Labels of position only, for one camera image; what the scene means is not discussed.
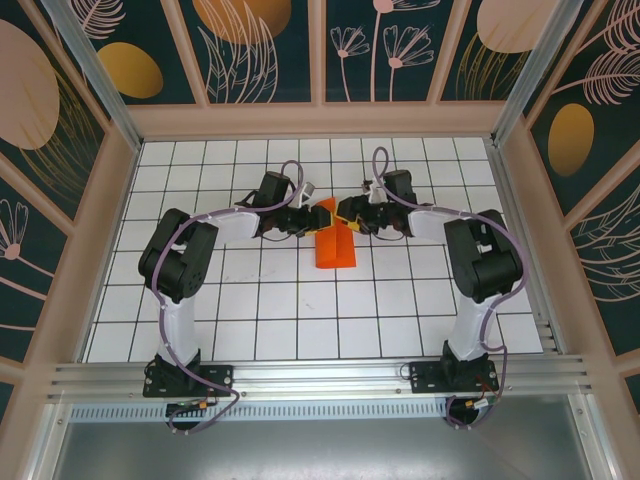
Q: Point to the aluminium frame post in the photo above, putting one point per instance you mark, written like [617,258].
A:
[530,70]
[95,70]

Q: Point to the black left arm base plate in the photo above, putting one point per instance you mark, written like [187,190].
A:
[220,377]

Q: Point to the orange paper sheet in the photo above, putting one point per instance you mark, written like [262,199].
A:
[335,255]

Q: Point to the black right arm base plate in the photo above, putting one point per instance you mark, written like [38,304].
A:
[425,377]

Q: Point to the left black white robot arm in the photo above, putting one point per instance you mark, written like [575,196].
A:
[175,325]

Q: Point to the yellow power connector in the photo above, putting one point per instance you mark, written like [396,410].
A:
[202,404]
[472,403]

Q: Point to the aluminium side rail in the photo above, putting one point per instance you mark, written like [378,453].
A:
[511,200]

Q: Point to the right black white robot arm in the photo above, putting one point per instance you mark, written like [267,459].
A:
[467,330]

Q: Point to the aluminium mounting rail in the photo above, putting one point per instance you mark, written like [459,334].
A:
[320,375]

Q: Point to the grey metal sheet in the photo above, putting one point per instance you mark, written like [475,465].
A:
[320,450]

